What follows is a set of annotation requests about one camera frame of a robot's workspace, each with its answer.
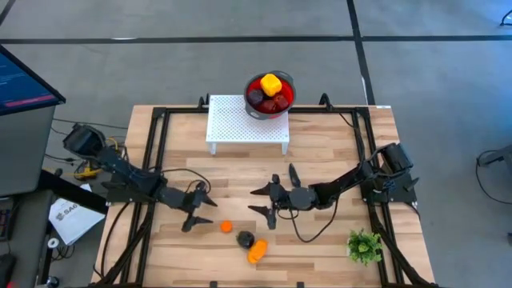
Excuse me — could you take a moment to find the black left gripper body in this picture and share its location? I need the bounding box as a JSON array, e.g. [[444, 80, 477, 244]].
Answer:
[[186, 186, 206, 219]]

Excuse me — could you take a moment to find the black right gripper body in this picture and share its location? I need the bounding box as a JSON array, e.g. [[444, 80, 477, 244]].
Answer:
[[273, 187, 291, 213]]

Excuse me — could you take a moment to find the black-handled knife with sheath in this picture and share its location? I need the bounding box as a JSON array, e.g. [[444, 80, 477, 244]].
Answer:
[[288, 162, 302, 189]]

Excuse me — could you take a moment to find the dark red bell pepper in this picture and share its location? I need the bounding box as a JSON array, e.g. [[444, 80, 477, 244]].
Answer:
[[255, 98, 279, 114]]

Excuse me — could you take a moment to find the red apple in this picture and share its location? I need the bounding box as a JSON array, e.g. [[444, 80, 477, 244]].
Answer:
[[273, 94, 290, 112]]

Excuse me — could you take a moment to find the purple plum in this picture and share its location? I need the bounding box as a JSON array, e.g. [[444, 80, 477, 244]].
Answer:
[[246, 88, 265, 106]]

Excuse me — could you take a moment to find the red collapsible bowl grey rim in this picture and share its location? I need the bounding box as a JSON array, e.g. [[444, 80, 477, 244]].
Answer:
[[242, 70, 298, 121]]

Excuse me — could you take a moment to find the yellow bell pepper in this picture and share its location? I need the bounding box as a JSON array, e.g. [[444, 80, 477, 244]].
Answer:
[[259, 73, 283, 98]]

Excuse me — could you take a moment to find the black avocado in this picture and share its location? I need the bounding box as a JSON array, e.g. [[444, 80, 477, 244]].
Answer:
[[235, 230, 256, 250]]

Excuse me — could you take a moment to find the orange bell pepper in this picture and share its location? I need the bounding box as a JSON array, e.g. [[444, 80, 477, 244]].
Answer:
[[246, 238, 269, 265]]

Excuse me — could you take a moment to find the white perforated riser shelf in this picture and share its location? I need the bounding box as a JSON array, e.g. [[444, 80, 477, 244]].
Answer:
[[205, 94, 290, 156]]

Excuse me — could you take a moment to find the small green potted plant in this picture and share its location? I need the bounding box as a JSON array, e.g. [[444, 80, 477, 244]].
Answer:
[[346, 228, 384, 267]]

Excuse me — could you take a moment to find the white paper booklet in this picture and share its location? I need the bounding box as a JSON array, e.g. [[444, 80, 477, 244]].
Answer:
[[48, 183, 106, 246]]

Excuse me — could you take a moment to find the dark desk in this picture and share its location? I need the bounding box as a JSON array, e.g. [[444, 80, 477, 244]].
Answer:
[[0, 175, 109, 288]]

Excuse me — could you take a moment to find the black keyboard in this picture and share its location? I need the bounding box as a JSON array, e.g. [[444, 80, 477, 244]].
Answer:
[[0, 198, 15, 243]]

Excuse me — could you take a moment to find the black computer mouse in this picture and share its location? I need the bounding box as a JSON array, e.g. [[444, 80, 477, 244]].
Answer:
[[0, 254, 18, 288]]

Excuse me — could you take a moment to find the computer monitor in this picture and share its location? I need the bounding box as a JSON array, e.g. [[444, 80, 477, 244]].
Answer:
[[0, 44, 67, 117]]

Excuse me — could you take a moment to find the grey stand foot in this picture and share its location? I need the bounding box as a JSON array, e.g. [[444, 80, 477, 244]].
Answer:
[[476, 144, 512, 167]]

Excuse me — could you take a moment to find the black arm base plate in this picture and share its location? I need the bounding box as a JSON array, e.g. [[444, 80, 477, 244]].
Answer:
[[102, 175, 163, 204], [358, 170, 421, 204]]

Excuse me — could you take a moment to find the thick black cable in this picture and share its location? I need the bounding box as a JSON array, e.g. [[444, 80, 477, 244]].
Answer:
[[99, 202, 131, 279]]

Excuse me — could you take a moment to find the black aluminium table frame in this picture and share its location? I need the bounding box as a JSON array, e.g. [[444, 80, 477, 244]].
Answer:
[[90, 94, 439, 288]]

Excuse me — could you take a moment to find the yellow cable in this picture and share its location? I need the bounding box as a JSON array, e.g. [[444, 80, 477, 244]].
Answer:
[[74, 138, 120, 180]]

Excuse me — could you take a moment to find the thin black floor cable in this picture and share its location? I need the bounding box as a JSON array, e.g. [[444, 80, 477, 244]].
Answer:
[[474, 150, 512, 206], [51, 118, 129, 131]]

